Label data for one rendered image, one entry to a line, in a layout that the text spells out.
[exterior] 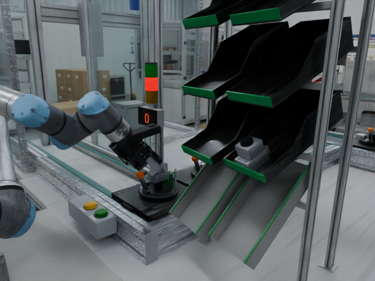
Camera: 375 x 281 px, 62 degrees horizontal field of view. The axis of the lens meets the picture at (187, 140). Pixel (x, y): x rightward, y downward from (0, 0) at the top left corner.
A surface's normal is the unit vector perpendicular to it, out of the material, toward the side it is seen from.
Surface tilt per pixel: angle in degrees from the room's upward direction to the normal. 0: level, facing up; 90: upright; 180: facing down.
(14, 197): 52
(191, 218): 45
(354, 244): 0
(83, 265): 0
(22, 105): 60
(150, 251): 90
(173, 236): 90
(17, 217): 83
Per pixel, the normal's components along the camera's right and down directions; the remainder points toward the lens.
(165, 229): 0.69, 0.20
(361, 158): -0.73, 0.17
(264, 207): -0.59, -0.59
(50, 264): 0.01, -0.96
